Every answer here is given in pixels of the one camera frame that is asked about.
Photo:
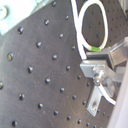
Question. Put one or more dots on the black perforated breadboard plate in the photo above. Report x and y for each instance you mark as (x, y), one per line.
(41, 83)

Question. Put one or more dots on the white robot housing edge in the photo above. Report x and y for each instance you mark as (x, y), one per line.
(119, 117)

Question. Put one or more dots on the silver metal cable clip fixture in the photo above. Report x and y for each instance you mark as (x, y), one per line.
(104, 68)

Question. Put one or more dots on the pale green metal bracket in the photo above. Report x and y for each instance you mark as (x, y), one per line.
(13, 12)

